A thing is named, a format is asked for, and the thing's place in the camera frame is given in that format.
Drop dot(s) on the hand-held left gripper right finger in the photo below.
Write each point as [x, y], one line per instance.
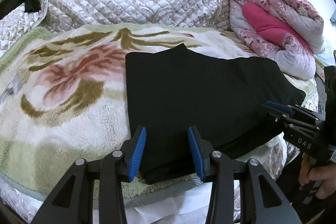
[196, 153]

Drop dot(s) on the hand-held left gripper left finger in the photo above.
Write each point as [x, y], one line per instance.
[136, 151]

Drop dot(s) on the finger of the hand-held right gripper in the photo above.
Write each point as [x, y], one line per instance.
[274, 116]
[283, 107]

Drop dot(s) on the black pants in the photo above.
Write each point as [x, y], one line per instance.
[197, 90]

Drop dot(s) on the person's right hand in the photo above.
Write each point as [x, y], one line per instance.
[320, 174]

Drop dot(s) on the white sheet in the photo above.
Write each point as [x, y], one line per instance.
[170, 214]

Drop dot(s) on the floral fleece blanket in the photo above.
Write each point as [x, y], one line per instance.
[65, 108]

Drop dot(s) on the pink floral comforter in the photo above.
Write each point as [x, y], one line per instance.
[265, 19]

